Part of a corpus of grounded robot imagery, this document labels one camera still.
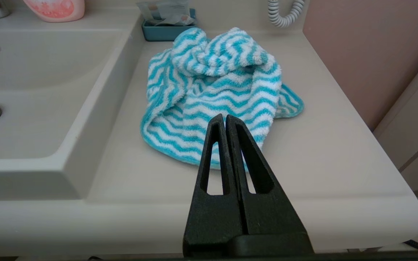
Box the pink soap pump bottle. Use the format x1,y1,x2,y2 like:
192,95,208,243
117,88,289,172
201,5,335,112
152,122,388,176
23,0,86,23

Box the beige ceramic sink basin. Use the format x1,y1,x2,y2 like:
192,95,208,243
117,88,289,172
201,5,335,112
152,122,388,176
0,27,146,200

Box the white coiled dryer cord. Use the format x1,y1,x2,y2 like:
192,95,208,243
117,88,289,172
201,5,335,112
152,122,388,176
267,0,306,28

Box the grey sachets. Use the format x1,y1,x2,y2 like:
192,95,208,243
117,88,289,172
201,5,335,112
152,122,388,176
136,0,196,26

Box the teal white striped towel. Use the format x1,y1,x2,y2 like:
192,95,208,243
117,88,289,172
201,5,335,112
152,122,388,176
140,27,305,171

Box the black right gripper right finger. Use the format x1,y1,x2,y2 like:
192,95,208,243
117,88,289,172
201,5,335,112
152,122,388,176
225,114,310,235

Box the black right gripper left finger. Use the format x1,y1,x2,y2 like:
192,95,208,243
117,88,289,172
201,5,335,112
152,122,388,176
183,113,245,257

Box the blue soap tray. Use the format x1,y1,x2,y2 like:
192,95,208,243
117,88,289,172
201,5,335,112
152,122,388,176
142,8,198,42

